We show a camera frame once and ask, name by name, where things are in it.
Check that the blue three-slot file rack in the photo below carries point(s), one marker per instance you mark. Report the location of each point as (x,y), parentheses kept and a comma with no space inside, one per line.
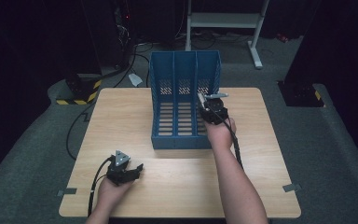
(180,102)

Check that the black yellow striped stand base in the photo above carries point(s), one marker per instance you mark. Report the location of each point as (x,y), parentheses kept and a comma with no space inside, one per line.
(79,90)

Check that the person's left hand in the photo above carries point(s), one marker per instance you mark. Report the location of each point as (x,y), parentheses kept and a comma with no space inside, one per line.
(113,193)

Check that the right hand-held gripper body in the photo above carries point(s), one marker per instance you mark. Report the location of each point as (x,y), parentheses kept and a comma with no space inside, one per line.
(215,109)

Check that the white flat floor object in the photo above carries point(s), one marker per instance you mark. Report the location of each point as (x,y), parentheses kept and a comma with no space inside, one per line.
(135,79)

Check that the grey tape strip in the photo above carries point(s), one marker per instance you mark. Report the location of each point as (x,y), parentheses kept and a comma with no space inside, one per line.
(292,187)
(67,191)

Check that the person's right hand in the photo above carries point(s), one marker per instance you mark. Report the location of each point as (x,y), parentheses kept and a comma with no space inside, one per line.
(220,133)

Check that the small red floor object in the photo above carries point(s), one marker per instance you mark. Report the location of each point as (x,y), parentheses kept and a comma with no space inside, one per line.
(282,38)

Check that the white metal stand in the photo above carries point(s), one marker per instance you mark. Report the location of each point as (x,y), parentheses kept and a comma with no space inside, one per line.
(227,23)

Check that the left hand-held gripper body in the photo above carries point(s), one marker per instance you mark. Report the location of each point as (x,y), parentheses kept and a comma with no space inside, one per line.
(119,171)

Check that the black stand base yellow corner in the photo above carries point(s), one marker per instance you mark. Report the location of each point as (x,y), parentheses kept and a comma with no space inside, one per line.
(301,95)

